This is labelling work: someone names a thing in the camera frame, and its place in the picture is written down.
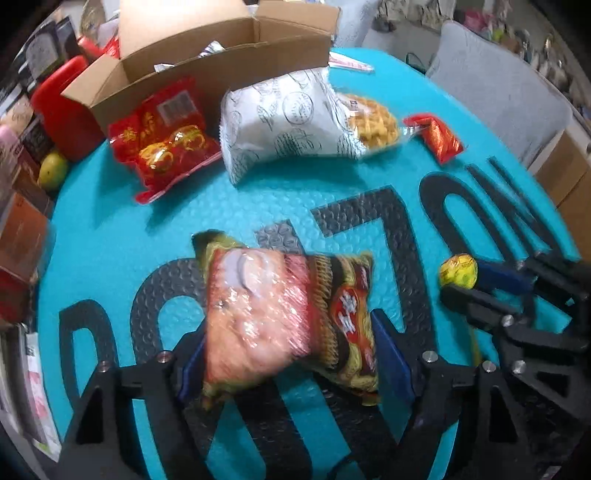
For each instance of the yellow green fruit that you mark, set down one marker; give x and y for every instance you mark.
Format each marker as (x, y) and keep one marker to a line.
(53, 170)

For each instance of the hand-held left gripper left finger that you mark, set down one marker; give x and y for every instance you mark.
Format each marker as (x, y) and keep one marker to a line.
(191, 369)

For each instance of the white patterned snack bag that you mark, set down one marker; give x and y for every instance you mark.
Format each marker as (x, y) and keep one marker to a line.
(286, 124)

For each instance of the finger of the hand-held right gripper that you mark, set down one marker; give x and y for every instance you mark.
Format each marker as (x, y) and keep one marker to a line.
(501, 277)
(475, 304)

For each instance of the red plastic container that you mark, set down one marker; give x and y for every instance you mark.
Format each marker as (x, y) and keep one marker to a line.
(64, 110)

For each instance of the large brown carton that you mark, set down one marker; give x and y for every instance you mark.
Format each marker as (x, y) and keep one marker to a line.
(570, 170)

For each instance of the red white pointed packet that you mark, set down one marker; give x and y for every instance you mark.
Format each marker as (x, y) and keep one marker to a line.
(351, 62)

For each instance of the brown cardboard box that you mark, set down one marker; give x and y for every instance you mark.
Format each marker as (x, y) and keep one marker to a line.
(184, 32)

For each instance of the orange filled jar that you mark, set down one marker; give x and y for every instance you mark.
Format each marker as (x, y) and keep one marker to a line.
(25, 230)

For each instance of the small red snack packet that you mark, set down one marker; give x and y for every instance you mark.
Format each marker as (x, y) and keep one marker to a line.
(438, 138)

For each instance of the instant noodle packet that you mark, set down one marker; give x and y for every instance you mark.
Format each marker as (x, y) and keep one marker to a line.
(286, 314)

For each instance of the white printed papers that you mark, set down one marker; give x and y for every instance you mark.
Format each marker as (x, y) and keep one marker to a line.
(32, 392)

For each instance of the row of bottles on shelf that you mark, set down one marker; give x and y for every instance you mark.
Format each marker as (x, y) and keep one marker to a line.
(508, 39)

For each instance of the purple silver snack packet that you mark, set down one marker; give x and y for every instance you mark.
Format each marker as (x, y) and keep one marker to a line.
(210, 48)

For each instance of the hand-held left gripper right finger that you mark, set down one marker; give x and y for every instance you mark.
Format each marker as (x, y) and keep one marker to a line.
(392, 364)

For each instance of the large red snack bag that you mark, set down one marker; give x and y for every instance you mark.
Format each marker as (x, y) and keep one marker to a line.
(166, 138)

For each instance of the yellow green lollipop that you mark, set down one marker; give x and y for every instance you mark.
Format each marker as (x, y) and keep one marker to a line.
(457, 271)

